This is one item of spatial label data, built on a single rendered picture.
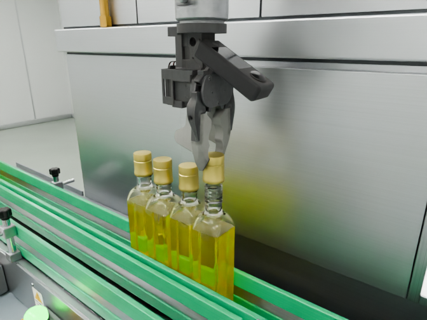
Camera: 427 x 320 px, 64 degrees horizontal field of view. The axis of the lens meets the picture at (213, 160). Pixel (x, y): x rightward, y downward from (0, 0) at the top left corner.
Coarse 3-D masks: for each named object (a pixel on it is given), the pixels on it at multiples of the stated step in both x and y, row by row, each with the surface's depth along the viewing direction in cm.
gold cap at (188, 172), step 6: (186, 162) 59; (192, 162) 59; (180, 168) 57; (186, 168) 57; (192, 168) 57; (180, 174) 57; (186, 174) 57; (192, 174) 57; (180, 180) 58; (186, 180) 57; (192, 180) 57; (198, 180) 59; (180, 186) 58; (186, 186) 58; (192, 186) 58; (198, 186) 59
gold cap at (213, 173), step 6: (210, 156) 52; (216, 156) 52; (222, 156) 52; (210, 162) 52; (216, 162) 52; (222, 162) 53; (210, 168) 52; (216, 168) 52; (222, 168) 53; (204, 174) 53; (210, 174) 53; (216, 174) 53; (222, 174) 53; (204, 180) 54; (210, 180) 53; (216, 180) 53; (222, 180) 54
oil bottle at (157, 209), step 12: (156, 204) 61; (168, 204) 61; (156, 216) 62; (168, 216) 61; (156, 228) 63; (168, 228) 62; (156, 240) 64; (168, 240) 63; (156, 252) 65; (168, 252) 63; (168, 264) 64
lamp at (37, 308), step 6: (36, 306) 69; (42, 306) 69; (30, 312) 67; (36, 312) 67; (42, 312) 68; (24, 318) 67; (30, 318) 66; (36, 318) 67; (42, 318) 67; (48, 318) 69
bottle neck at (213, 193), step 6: (210, 186) 56; (216, 186) 56; (210, 192) 54; (216, 192) 54; (210, 198) 54; (216, 198) 54; (210, 204) 55; (216, 204) 55; (210, 210) 55; (216, 210) 55
